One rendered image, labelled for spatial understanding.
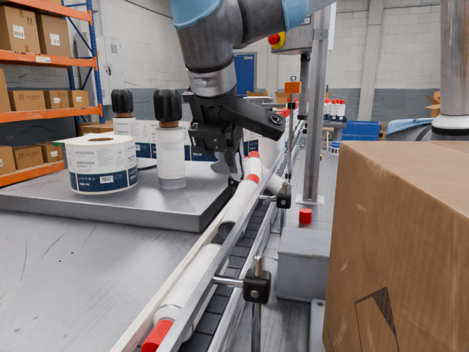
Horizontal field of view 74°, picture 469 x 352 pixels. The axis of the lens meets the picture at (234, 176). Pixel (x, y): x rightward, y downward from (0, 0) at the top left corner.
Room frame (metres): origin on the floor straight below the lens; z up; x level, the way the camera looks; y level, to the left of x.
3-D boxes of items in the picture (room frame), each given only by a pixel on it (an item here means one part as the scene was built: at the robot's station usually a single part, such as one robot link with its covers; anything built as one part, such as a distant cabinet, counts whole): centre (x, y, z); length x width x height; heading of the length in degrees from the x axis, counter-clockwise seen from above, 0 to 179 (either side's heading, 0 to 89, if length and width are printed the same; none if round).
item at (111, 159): (0.96, 0.42, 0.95); 0.20 x 0.20 x 0.14
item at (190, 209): (1.18, 0.31, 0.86); 0.80 x 0.67 x 0.05; 165
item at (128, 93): (1.26, 0.44, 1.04); 0.09 x 0.09 x 0.29
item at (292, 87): (0.89, -0.13, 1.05); 0.10 x 0.04 x 0.33; 75
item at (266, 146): (0.95, -0.10, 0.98); 0.05 x 0.05 x 0.20
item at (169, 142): (0.94, 0.20, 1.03); 0.09 x 0.09 x 0.30
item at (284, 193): (0.61, -0.08, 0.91); 0.07 x 0.03 x 0.16; 75
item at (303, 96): (1.08, -0.23, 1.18); 0.04 x 0.04 x 0.21
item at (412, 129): (0.75, -0.44, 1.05); 0.13 x 0.12 x 0.14; 17
